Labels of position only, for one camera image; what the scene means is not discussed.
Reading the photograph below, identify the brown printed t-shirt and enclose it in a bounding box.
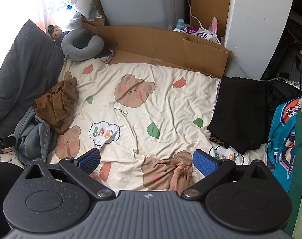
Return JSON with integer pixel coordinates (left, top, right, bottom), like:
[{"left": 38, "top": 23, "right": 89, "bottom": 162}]
[{"left": 34, "top": 78, "right": 80, "bottom": 135}]

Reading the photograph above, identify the white cable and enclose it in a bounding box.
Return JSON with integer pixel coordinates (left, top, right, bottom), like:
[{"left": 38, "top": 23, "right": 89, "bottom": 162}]
[{"left": 187, "top": 0, "right": 211, "bottom": 30}]

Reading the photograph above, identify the detergent bottle with blue cap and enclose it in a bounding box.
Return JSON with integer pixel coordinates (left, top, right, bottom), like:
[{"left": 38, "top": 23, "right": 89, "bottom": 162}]
[{"left": 174, "top": 19, "right": 187, "bottom": 32}]

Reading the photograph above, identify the grey-blue denim garment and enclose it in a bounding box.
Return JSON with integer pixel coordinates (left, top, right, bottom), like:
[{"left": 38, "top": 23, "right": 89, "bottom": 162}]
[{"left": 13, "top": 107, "right": 58, "bottom": 166}]

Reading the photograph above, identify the dark clothes pile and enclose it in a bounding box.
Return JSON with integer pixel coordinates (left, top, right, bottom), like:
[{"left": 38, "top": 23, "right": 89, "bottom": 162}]
[{"left": 266, "top": 78, "right": 302, "bottom": 112}]

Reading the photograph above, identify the bear-printed cream bedsheet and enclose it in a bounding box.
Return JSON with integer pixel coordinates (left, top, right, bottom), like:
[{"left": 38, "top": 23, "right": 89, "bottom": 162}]
[{"left": 46, "top": 58, "right": 268, "bottom": 197}]

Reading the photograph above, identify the pink plastic item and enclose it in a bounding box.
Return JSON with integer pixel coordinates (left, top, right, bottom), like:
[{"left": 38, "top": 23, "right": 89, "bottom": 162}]
[{"left": 208, "top": 17, "right": 219, "bottom": 34}]

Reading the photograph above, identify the grey neck pillow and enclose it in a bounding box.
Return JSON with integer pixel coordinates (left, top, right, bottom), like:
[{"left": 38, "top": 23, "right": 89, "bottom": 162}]
[{"left": 61, "top": 28, "right": 104, "bottom": 62}]

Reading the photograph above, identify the grey glossy panel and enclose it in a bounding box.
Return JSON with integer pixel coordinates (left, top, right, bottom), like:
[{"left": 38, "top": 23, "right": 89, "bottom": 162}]
[{"left": 94, "top": 0, "right": 191, "bottom": 29}]

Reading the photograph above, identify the pale blue fluffy cloth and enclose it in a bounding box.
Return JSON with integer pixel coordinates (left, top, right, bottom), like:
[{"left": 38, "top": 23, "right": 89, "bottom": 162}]
[{"left": 66, "top": 11, "right": 83, "bottom": 29}]

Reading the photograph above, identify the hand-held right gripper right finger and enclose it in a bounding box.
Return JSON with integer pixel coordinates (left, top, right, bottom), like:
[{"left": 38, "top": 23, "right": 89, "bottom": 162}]
[{"left": 182, "top": 149, "right": 271, "bottom": 200}]

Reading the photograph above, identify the purple and white detergent bag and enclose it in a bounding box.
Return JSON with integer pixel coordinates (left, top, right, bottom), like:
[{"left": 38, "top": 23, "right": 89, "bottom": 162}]
[{"left": 184, "top": 27, "right": 221, "bottom": 44}]

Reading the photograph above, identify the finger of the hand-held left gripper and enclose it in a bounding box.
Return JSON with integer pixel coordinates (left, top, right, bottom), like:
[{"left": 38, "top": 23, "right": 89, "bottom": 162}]
[{"left": 0, "top": 136, "right": 17, "bottom": 155}]

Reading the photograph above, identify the sheer curtain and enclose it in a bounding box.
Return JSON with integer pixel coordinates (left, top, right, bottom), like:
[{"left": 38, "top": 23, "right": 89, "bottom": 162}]
[{"left": 29, "top": 0, "right": 67, "bottom": 34}]

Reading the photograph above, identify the brown teddy bear toy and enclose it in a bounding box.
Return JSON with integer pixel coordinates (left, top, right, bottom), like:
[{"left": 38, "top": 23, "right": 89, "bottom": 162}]
[{"left": 48, "top": 25, "right": 64, "bottom": 40}]

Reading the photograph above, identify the black folded garment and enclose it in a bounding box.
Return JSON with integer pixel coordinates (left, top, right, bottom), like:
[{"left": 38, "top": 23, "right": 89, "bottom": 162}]
[{"left": 207, "top": 76, "right": 276, "bottom": 155}]

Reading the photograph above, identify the patterned blanket edge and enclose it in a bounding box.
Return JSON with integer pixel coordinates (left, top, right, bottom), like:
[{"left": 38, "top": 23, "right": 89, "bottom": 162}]
[{"left": 214, "top": 80, "right": 222, "bottom": 112}]

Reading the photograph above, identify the black cloth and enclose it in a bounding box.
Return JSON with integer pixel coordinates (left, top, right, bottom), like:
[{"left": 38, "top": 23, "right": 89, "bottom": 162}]
[{"left": 95, "top": 48, "right": 114, "bottom": 58}]

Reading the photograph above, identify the floral cloth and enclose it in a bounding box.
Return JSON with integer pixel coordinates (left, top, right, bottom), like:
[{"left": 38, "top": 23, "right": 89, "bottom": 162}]
[{"left": 97, "top": 51, "right": 115, "bottom": 65}]

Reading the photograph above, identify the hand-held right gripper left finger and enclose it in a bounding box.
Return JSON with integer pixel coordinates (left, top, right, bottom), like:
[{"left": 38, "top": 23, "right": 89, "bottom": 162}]
[{"left": 24, "top": 148, "right": 116, "bottom": 200}]

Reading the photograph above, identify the teal printed garment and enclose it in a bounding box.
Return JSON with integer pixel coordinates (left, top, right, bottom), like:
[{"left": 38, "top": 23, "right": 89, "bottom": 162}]
[{"left": 267, "top": 97, "right": 302, "bottom": 192}]

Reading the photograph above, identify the dark furniture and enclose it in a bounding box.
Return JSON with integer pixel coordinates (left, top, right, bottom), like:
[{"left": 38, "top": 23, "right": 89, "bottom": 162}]
[{"left": 262, "top": 5, "right": 302, "bottom": 82}]

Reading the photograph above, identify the small cardboard box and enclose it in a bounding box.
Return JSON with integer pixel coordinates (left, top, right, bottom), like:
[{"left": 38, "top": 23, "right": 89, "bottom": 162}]
[{"left": 82, "top": 0, "right": 109, "bottom": 26}]

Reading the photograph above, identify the leopard print cloth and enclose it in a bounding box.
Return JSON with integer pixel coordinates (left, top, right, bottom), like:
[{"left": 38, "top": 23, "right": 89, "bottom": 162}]
[{"left": 209, "top": 132, "right": 235, "bottom": 151}]

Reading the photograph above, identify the flat cardboard sheet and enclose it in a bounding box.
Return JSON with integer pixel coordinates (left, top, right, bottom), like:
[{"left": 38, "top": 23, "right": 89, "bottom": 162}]
[{"left": 82, "top": 21, "right": 232, "bottom": 78}]

